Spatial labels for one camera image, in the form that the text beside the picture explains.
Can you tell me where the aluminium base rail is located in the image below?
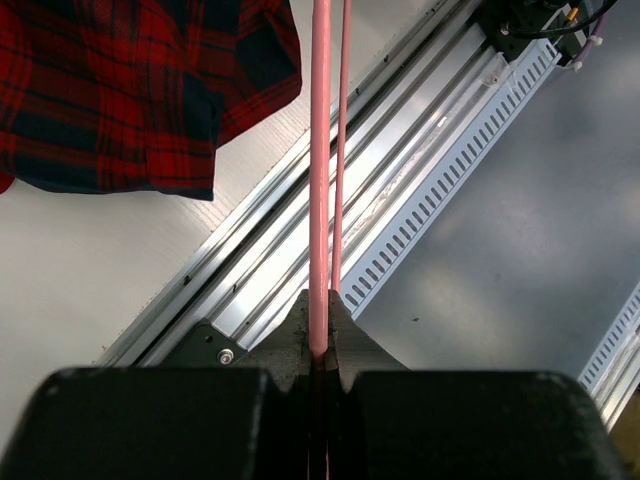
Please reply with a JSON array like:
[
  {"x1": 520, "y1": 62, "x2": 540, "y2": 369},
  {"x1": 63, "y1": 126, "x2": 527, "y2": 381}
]
[{"x1": 102, "y1": 1, "x2": 493, "y2": 366}]

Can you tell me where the pink wire hanger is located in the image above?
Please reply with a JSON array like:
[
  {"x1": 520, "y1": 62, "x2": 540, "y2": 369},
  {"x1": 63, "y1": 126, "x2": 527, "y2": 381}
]
[{"x1": 308, "y1": 1, "x2": 352, "y2": 479}]

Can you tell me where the white slotted cable duct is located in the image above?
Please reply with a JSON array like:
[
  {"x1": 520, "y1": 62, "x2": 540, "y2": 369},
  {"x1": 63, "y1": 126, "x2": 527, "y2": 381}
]
[{"x1": 341, "y1": 40, "x2": 559, "y2": 318}]

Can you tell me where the red plaid skirt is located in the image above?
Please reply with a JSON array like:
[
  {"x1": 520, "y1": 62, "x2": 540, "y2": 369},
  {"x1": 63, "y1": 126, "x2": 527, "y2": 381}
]
[{"x1": 1, "y1": 0, "x2": 302, "y2": 201}]

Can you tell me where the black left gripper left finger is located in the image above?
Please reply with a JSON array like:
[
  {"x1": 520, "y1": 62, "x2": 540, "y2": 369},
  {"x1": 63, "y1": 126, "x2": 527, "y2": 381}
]
[{"x1": 14, "y1": 292, "x2": 311, "y2": 479}]

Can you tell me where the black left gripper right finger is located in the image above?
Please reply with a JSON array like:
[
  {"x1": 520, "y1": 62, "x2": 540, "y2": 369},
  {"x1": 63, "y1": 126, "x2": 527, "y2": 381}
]
[{"x1": 327, "y1": 292, "x2": 628, "y2": 479}]

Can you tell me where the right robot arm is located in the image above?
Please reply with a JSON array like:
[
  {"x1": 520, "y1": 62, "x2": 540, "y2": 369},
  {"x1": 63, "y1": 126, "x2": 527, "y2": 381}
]
[{"x1": 327, "y1": 1, "x2": 639, "y2": 479}]

